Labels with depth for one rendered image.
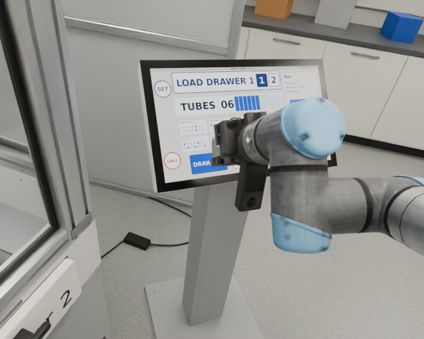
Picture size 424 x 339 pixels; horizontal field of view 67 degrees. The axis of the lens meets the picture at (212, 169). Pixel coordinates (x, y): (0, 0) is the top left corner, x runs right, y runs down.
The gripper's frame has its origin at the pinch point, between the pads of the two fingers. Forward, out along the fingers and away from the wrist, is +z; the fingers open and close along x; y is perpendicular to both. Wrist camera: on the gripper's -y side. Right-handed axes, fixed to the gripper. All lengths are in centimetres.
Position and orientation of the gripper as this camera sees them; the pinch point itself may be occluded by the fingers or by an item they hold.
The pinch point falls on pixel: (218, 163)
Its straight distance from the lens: 71.1
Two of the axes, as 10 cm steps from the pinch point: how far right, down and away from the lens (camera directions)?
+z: -3.4, 0.6, 9.4
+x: -9.3, 1.0, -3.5
